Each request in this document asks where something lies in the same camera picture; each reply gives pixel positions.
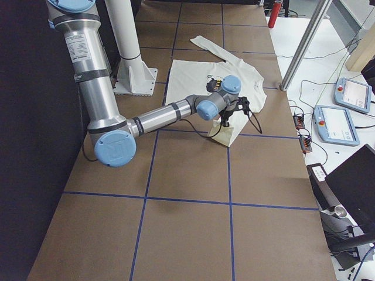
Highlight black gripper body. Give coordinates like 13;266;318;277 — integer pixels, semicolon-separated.
219;97;250;126

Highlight cream long-sleeve shirt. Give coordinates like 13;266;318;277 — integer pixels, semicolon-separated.
166;35;267;147

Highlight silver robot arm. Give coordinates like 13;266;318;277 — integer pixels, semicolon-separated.
46;1;250;167

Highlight far orange connector board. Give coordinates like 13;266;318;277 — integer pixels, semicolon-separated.
293;114;305;129

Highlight orange connector board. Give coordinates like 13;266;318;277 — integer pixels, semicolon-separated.
299;135;312;154
293;114;305;129

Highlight near orange connector board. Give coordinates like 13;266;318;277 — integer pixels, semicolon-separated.
299;135;312;154

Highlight near blue teach pendant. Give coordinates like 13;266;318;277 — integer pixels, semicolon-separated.
313;105;360;146

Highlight blue teach pendant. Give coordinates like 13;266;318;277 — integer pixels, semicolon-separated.
313;105;360;146
334;77;372;114

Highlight red cylinder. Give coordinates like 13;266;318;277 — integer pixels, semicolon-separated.
268;1;282;29

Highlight far blue teach pendant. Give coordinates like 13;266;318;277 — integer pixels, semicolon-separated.
334;77;372;114

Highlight black box with label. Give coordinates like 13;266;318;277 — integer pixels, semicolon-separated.
306;163;340;210

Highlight wooden beam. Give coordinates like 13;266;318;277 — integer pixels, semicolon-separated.
346;24;375;72

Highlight black monitor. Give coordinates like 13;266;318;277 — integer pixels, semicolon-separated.
326;144;375;233

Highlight metal cup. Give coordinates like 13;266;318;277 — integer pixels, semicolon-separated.
329;205;347;219

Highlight aluminium frame post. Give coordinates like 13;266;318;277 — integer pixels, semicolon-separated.
280;0;333;91

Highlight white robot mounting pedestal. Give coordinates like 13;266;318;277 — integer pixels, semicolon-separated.
105;0;158;96

